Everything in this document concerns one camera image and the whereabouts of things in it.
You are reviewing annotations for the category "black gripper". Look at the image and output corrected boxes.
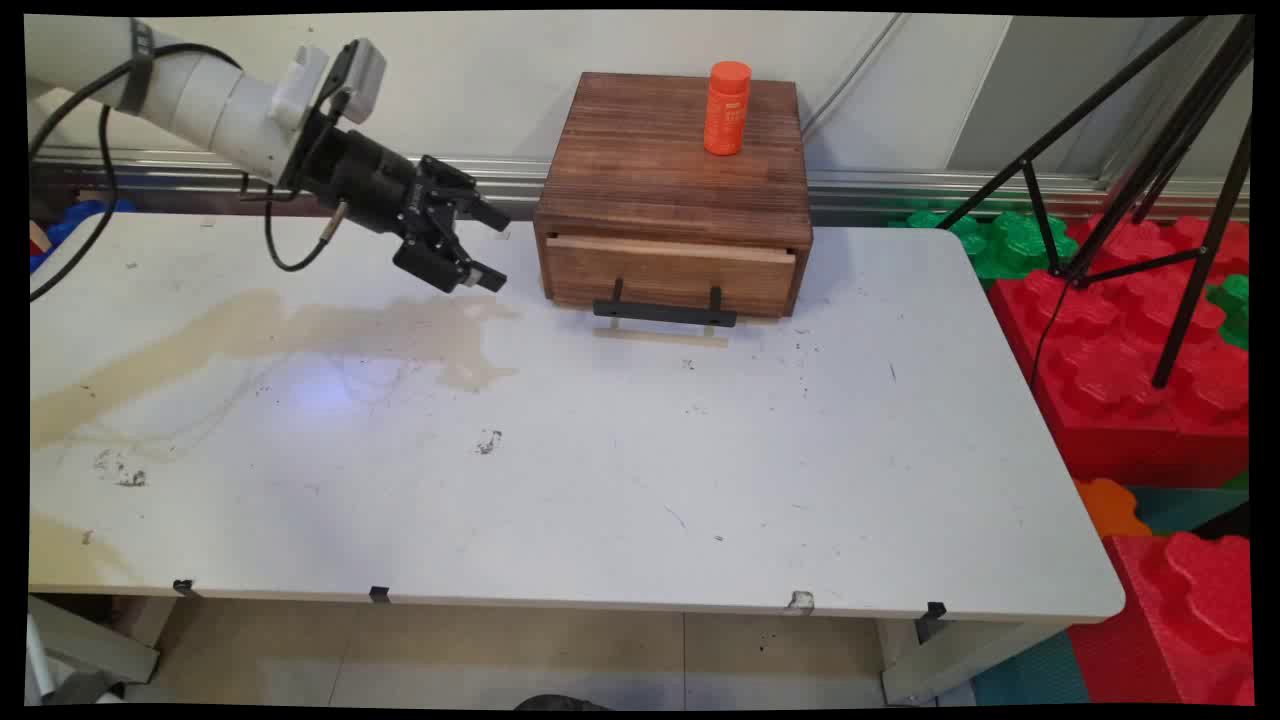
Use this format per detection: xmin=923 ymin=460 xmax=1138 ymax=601
xmin=292 ymin=118 xmax=514 ymax=295

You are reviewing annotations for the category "light wooden drawer black handle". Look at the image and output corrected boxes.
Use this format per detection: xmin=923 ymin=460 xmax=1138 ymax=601
xmin=545 ymin=235 xmax=799 ymax=330

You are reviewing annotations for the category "dark wooden cabinet box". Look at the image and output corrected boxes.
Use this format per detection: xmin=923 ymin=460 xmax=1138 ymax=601
xmin=533 ymin=72 xmax=814 ymax=319

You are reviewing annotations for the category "orange plastic bottle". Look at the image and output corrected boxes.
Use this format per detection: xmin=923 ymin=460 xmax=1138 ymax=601
xmin=703 ymin=61 xmax=753 ymax=158

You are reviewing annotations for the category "blue foam block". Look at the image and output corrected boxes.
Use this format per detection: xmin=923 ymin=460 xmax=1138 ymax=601
xmin=30 ymin=198 xmax=137 ymax=273

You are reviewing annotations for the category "white table leg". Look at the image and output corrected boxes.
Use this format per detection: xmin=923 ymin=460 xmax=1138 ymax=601
xmin=28 ymin=595 xmax=161 ymax=689
xmin=880 ymin=620 xmax=1063 ymax=707

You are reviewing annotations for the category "large red foam block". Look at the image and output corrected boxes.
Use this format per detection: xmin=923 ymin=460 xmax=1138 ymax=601
xmin=988 ymin=213 xmax=1251 ymax=489

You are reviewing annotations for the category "orange foam block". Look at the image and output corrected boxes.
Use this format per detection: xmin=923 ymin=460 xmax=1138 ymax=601
xmin=1074 ymin=478 xmax=1154 ymax=539

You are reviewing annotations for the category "teal foam mat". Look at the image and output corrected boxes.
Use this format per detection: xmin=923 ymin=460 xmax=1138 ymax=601
xmin=972 ymin=630 xmax=1091 ymax=707

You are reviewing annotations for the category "black tripod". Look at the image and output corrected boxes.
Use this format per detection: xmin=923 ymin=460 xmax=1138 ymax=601
xmin=935 ymin=15 xmax=1255 ymax=390

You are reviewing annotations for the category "small green foam block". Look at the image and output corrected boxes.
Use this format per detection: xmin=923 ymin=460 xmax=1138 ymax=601
xmin=1205 ymin=273 xmax=1251 ymax=351

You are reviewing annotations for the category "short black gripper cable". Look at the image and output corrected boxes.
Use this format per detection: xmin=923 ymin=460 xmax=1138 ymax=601
xmin=240 ymin=172 xmax=351 ymax=274

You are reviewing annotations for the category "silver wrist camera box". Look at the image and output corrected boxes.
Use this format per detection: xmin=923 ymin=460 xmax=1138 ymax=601
xmin=328 ymin=38 xmax=388 ymax=127

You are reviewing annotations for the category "long black arm cable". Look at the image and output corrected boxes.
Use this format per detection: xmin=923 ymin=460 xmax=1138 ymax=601
xmin=28 ymin=42 xmax=246 ymax=303

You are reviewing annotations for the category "black velcro cable strap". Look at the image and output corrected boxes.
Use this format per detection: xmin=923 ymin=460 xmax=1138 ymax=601
xmin=118 ymin=20 xmax=158 ymax=117

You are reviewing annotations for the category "grey wall cable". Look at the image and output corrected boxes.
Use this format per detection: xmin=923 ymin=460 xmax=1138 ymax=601
xmin=800 ymin=14 xmax=906 ymax=139

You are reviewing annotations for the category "aluminium wall rail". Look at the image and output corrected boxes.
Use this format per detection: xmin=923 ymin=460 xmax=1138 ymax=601
xmin=30 ymin=148 xmax=1251 ymax=223

